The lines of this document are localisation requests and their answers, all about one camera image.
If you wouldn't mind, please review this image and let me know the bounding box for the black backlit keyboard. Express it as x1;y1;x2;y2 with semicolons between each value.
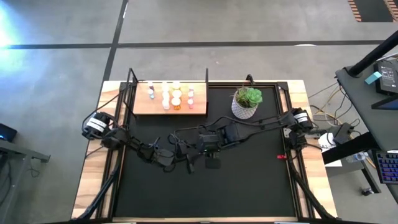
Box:
372;150;398;185

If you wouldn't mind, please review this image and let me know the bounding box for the black tablet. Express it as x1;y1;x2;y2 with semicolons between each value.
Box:
371;95;398;111

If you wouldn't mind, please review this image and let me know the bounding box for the grey side desk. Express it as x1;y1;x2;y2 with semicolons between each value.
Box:
335;52;398;203

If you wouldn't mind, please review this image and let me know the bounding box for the black aluminium rig frame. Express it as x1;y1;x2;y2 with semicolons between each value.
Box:
70;67;341;222

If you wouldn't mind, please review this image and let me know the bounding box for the black power adapter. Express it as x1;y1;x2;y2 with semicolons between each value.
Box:
332;123;354;144

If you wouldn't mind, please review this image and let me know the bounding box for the white paper sheet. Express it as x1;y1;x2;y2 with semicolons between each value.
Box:
323;159;343;168

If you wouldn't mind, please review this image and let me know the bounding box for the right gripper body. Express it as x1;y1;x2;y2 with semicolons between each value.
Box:
198;132;225;156

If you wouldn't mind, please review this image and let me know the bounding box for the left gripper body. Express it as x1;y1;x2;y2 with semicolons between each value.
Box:
170;141;203;162

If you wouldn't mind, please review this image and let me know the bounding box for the yellow cable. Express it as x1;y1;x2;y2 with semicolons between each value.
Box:
312;85;343;124

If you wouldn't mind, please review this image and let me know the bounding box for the black labelled device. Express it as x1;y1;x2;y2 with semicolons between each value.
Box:
374;58;398;96

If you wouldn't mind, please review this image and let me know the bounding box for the light blue block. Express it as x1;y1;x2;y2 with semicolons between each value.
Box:
364;71;382;85

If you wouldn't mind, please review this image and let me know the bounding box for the wooden shelf black frame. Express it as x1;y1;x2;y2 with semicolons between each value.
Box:
126;67;208;116

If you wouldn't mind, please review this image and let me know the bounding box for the grey cable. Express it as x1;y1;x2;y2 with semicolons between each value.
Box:
307;81;340;100

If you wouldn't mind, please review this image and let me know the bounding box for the black electronic device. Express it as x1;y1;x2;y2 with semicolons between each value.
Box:
0;123;18;143

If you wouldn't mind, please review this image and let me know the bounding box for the black table mat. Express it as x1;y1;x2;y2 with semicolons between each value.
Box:
113;86;297;218

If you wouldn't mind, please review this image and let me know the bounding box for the black orange-edged floor mat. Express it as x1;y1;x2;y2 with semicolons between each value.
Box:
347;0;398;23

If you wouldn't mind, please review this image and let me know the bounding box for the clear plastic water bottle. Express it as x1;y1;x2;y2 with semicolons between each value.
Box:
345;151;368;164

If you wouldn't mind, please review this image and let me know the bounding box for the black round pole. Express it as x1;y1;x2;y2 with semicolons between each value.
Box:
347;30;398;77

